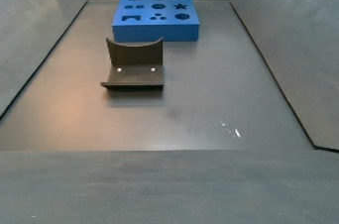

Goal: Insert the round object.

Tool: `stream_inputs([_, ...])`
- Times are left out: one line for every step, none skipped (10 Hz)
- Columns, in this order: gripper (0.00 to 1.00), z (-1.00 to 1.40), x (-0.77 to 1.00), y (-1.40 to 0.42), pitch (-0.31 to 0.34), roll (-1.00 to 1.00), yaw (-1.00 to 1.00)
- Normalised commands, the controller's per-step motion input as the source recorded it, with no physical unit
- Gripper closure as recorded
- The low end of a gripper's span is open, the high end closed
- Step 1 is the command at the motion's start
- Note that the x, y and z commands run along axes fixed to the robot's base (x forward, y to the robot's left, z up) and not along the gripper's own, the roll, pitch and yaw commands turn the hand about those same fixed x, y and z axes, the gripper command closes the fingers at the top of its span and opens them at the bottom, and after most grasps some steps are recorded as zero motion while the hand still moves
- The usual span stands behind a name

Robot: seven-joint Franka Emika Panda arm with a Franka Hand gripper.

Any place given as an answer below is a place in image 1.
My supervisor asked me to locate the blue shape sorter box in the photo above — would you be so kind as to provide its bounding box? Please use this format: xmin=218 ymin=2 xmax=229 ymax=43
xmin=110 ymin=0 xmax=200 ymax=43

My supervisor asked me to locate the black curved holder bracket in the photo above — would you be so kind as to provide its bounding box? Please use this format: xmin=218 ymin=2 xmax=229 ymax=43
xmin=100 ymin=39 xmax=164 ymax=89

